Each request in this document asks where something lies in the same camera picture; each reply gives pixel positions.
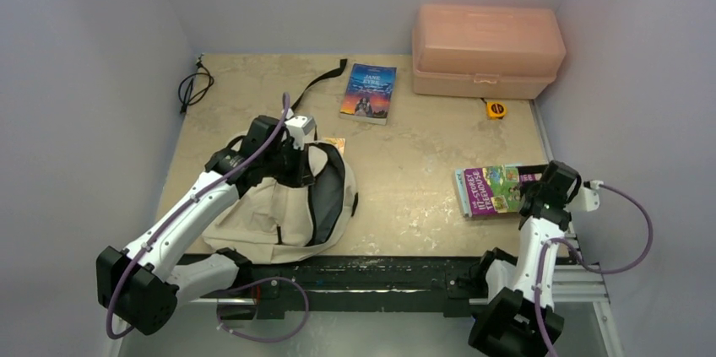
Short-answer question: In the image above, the orange banana picture card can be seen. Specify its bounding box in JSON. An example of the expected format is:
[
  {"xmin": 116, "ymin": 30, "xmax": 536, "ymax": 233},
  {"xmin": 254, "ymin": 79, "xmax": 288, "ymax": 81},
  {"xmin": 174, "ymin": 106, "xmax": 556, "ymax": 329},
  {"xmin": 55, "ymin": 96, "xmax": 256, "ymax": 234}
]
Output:
[{"xmin": 323, "ymin": 137, "xmax": 346, "ymax": 155}]

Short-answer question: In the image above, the purple Treehouse paperback book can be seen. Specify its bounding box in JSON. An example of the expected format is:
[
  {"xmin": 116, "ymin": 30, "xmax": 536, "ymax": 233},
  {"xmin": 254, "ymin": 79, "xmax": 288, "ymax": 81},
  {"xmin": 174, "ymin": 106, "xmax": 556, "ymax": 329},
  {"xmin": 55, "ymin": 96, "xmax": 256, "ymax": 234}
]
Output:
[{"xmin": 453, "ymin": 165, "xmax": 540, "ymax": 218}]

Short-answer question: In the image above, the Jane Eyre paperback book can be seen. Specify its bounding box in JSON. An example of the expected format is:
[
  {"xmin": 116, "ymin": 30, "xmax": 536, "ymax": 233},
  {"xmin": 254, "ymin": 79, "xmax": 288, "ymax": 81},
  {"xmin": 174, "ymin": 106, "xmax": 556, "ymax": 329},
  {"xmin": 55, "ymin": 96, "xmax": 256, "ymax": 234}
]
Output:
[{"xmin": 339, "ymin": 63, "xmax": 397, "ymax": 126}]

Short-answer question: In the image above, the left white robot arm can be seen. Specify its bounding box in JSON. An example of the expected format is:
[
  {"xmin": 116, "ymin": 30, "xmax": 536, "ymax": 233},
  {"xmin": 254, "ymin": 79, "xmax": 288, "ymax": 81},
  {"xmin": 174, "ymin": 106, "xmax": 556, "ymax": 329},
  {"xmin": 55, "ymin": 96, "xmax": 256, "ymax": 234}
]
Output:
[{"xmin": 95, "ymin": 114, "xmax": 317, "ymax": 339}]

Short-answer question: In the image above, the yellow tape measure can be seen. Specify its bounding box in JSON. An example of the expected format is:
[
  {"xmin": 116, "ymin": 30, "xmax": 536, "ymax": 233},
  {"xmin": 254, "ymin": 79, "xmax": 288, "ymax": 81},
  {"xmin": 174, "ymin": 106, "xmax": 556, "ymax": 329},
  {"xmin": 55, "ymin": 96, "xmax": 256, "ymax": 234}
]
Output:
[{"xmin": 485, "ymin": 101, "xmax": 507, "ymax": 120}]

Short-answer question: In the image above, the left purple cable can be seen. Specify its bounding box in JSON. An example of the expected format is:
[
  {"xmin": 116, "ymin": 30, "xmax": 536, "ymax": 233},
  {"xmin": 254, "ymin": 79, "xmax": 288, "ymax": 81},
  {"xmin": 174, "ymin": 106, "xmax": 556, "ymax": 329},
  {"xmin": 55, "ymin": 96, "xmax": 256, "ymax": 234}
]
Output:
[{"xmin": 105, "ymin": 91, "xmax": 293, "ymax": 341}]

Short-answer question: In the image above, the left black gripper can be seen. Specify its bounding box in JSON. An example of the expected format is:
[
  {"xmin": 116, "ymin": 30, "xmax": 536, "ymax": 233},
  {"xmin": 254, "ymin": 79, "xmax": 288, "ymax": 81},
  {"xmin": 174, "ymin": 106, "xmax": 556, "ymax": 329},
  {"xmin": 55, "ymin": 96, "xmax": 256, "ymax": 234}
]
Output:
[{"xmin": 263, "ymin": 139, "xmax": 315, "ymax": 188}]

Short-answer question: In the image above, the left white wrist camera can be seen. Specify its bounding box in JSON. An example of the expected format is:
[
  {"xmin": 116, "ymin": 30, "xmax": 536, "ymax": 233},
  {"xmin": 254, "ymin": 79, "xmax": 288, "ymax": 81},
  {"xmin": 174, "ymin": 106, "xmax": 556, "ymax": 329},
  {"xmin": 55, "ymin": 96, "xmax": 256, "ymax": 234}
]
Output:
[{"xmin": 285, "ymin": 116, "xmax": 317, "ymax": 150}]

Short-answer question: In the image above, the black coiled cable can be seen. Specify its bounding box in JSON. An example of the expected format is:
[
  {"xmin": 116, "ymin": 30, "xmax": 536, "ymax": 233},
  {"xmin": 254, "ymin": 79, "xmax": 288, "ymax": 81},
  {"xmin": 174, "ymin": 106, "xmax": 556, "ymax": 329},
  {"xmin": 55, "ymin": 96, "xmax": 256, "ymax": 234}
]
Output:
[{"xmin": 177, "ymin": 56, "xmax": 215, "ymax": 115}]

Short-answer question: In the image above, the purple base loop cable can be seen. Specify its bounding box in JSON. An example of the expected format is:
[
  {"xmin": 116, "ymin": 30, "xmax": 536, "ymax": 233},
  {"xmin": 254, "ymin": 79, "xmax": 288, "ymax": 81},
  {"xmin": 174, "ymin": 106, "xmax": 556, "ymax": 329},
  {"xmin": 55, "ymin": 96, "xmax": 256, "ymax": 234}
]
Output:
[{"xmin": 215, "ymin": 276, "xmax": 311, "ymax": 344}]

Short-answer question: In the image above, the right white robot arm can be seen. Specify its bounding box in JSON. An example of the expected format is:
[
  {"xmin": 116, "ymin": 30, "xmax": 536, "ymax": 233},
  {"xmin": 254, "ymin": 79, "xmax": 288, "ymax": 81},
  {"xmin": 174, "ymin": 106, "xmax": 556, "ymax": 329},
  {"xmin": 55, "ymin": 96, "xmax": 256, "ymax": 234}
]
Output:
[{"xmin": 468, "ymin": 160, "xmax": 582, "ymax": 356}]

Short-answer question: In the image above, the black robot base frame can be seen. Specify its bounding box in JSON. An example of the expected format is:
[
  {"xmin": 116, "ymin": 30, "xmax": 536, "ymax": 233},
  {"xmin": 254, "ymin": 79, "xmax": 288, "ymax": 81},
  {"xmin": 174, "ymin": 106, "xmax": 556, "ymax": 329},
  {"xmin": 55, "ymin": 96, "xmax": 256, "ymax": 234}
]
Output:
[{"xmin": 200, "ymin": 256, "xmax": 489, "ymax": 319}]

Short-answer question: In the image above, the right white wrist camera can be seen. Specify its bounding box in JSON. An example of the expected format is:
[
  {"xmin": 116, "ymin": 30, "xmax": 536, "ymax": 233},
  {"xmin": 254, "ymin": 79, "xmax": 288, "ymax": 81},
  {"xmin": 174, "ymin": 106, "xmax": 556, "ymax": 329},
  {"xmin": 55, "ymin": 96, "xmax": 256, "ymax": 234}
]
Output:
[{"xmin": 567, "ymin": 180, "xmax": 604, "ymax": 213}]

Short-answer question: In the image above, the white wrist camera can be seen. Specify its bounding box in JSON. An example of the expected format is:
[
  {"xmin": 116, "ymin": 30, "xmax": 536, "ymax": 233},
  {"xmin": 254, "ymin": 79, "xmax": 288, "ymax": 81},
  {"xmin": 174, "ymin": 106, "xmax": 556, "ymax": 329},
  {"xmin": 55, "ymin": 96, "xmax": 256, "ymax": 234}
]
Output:
[
  {"xmin": 285, "ymin": 116, "xmax": 317, "ymax": 150},
  {"xmin": 567, "ymin": 180, "xmax": 604, "ymax": 213}
]

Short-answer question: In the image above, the pink plastic storage box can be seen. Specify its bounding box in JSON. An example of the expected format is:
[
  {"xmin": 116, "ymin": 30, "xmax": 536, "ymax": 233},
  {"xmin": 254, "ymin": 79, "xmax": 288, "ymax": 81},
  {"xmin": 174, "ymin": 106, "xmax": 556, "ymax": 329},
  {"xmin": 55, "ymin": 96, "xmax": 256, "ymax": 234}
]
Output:
[{"xmin": 412, "ymin": 4, "xmax": 567, "ymax": 100}]

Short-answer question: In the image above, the beige canvas backpack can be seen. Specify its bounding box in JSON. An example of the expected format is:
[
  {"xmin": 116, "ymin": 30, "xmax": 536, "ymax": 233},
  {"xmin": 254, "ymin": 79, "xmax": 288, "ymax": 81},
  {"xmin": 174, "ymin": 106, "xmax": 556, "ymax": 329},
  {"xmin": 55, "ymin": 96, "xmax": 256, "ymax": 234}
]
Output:
[{"xmin": 202, "ymin": 139, "xmax": 359, "ymax": 265}]

